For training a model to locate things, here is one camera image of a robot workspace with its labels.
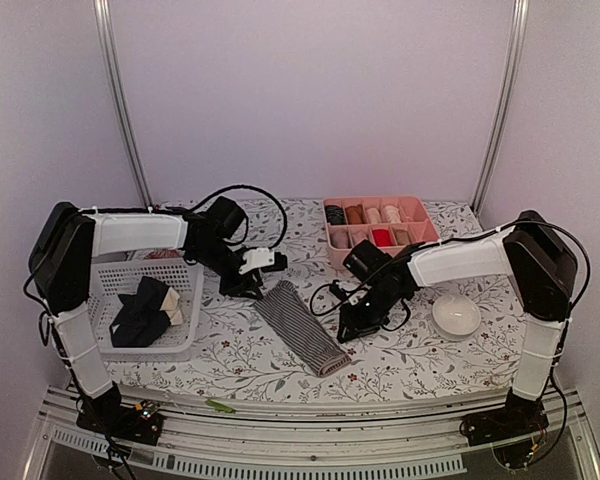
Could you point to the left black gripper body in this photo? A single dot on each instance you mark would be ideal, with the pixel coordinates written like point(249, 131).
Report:
point(228, 286)

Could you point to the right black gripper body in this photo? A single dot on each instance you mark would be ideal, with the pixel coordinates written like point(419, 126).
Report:
point(373, 314)

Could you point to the grey striped underwear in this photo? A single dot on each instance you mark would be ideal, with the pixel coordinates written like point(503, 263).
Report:
point(288, 316)

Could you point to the olive green underwear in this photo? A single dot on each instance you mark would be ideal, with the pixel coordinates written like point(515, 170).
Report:
point(402, 236)

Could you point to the pink divided organizer box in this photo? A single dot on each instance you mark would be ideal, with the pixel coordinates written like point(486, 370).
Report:
point(415, 219)

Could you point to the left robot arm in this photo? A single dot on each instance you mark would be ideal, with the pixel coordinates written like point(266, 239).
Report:
point(60, 268)

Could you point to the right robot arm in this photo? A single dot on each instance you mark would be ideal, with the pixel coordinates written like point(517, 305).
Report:
point(541, 259)

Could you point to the cream underwear in basket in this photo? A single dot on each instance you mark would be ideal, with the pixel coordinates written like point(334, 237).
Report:
point(171, 307)

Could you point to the red rolled underwear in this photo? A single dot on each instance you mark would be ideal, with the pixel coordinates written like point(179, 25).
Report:
point(382, 238)

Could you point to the mauve rolled underwear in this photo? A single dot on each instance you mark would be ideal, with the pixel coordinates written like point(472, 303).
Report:
point(358, 236)

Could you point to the grey pink rolled underwear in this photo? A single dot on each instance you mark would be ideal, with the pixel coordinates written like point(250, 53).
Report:
point(339, 239)

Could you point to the pale pink rolled underwear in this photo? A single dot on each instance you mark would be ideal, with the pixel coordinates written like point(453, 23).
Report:
point(373, 216)

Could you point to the dark navy underwear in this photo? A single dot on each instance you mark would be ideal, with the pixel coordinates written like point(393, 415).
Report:
point(142, 318)

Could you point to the brown rolled underwear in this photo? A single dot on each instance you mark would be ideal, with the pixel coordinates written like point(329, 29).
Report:
point(355, 214)

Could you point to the black striped rolled underwear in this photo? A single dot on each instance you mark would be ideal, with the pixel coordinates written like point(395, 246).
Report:
point(335, 215)

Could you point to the cream rolled underwear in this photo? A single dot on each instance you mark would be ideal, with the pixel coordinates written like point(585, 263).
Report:
point(392, 213)

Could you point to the red white cloth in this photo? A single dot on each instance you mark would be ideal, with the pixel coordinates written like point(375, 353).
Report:
point(158, 254)

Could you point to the white bowl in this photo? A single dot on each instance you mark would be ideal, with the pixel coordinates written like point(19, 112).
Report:
point(455, 317)

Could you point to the floral tablecloth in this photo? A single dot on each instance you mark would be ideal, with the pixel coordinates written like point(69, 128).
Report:
point(236, 355)

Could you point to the green tape scrap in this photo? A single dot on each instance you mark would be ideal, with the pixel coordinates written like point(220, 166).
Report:
point(219, 407)

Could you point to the white plastic laundry basket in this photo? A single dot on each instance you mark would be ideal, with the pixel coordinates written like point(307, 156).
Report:
point(110, 280)

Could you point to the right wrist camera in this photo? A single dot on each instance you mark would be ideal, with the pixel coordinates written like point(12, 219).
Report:
point(339, 290)

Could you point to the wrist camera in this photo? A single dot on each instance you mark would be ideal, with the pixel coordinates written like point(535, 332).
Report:
point(263, 259)
point(339, 290)

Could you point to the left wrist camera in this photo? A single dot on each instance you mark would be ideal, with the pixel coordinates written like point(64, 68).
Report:
point(263, 259)

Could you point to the aluminium front rail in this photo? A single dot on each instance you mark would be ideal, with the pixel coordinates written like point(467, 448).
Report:
point(408, 439)

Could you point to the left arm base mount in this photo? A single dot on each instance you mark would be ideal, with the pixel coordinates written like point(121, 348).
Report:
point(105, 414)

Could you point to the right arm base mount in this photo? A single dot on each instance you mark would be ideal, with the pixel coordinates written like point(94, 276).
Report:
point(517, 417)

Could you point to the left aluminium frame post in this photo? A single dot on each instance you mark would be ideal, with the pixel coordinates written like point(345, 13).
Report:
point(105, 30)

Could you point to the aluminium frame post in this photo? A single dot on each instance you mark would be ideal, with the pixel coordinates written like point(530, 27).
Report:
point(105, 30)
point(515, 46)

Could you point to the right aluminium frame post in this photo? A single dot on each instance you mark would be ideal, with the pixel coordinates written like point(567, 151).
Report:
point(515, 46)

